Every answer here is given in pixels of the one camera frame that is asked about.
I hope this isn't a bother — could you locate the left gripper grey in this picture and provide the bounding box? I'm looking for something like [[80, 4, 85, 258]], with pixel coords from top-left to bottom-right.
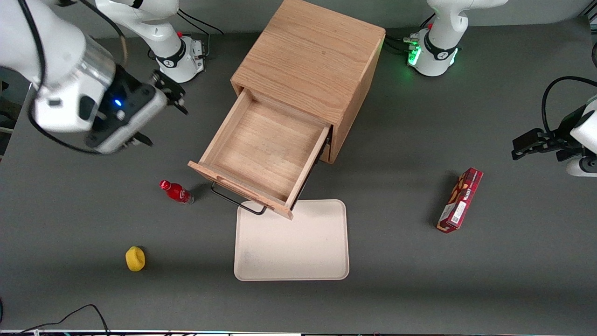
[[512, 129, 597, 178]]

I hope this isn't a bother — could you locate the black base cable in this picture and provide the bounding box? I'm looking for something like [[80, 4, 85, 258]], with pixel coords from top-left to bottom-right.
[[177, 8, 224, 35], [177, 14, 211, 59], [383, 34, 418, 56]]

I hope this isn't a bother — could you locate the yellow sponge toy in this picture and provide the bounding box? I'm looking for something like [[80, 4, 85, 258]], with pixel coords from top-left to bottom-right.
[[125, 246, 146, 272]]

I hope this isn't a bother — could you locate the wooden drawer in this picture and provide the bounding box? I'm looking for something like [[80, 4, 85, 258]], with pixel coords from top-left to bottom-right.
[[188, 89, 333, 221]]

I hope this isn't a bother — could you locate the cream plastic tray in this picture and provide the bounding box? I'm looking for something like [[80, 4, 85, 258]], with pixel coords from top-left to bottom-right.
[[234, 199, 350, 281]]

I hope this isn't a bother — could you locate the red snack box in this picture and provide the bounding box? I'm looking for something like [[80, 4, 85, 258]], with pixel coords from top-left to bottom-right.
[[437, 168, 484, 234]]

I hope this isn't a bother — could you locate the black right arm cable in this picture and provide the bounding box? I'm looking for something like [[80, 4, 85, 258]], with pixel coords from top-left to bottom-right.
[[77, 0, 129, 65], [17, 0, 105, 155]]

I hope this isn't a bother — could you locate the black drawer handle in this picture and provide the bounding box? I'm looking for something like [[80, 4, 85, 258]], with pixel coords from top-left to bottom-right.
[[211, 181, 268, 216]]

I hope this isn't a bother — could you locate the wooden drawer cabinet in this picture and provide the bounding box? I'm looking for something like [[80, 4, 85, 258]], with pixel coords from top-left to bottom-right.
[[231, 0, 387, 165]]

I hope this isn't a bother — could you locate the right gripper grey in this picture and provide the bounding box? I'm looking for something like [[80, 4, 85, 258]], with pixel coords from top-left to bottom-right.
[[85, 70, 189, 155]]

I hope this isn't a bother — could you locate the red cola bottle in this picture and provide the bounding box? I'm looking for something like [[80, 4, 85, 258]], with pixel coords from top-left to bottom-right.
[[160, 180, 195, 205]]

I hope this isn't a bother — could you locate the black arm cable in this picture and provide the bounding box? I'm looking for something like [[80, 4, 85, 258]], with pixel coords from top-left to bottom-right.
[[17, 0, 105, 155], [77, 0, 129, 65], [541, 76, 597, 136]]

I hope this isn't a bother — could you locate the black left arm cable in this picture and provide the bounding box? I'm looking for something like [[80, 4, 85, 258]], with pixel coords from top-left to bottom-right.
[[541, 76, 597, 136]]

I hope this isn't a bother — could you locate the black table edge cable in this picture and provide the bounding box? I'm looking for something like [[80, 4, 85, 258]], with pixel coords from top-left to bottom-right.
[[19, 304, 110, 336]]

